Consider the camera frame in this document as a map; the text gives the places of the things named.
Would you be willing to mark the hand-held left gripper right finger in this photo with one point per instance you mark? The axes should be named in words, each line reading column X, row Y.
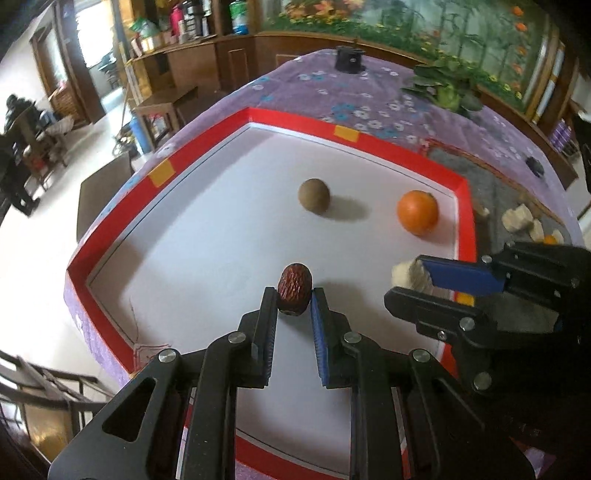
column 319, row 332

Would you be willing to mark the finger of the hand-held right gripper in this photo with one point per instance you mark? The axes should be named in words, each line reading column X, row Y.
column 461, row 277
column 429, row 311

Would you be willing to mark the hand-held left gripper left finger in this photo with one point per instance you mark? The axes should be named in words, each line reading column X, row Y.
column 265, row 323

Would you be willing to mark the beige rice cake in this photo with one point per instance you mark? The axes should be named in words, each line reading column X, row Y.
column 537, row 229
column 516, row 218
column 558, row 236
column 411, row 277
column 482, row 211

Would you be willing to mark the dried red date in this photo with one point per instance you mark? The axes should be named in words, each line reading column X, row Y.
column 294, row 290

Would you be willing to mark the red-rimmed white tray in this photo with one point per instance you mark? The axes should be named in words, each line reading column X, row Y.
column 207, row 230

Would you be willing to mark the large orange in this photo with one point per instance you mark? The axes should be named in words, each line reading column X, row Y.
column 418, row 212

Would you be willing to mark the grey mat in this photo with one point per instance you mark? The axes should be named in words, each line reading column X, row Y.
column 489, row 184

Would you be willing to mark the small black object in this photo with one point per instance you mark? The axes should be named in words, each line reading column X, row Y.
column 535, row 166

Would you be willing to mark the brown round longan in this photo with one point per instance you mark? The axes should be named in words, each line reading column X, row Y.
column 314, row 195

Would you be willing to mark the purple bottles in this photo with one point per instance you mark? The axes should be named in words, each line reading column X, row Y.
column 564, row 134

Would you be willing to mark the green leafy vegetable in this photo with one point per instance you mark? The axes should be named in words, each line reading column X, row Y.
column 443, row 81

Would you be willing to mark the rolled white poster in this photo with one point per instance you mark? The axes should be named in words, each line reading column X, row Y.
column 549, row 78

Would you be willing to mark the purple floral tablecloth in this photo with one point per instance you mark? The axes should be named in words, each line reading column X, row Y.
column 323, row 92

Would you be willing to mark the small wooden stool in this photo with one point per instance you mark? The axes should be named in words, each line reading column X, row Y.
column 159, row 115

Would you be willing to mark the dark wooden chair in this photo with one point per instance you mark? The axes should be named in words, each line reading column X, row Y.
column 41, row 392

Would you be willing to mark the black cylindrical holder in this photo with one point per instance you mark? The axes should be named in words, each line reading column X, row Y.
column 349, row 59

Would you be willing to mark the brown wooden sideboard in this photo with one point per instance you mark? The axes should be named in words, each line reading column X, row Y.
column 198, row 64

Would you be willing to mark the pink bottle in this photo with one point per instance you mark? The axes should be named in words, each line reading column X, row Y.
column 175, row 21

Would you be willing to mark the green bag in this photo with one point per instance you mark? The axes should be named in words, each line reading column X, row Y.
column 145, row 27

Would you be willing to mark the floral wall mural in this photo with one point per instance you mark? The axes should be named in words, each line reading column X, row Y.
column 392, row 23

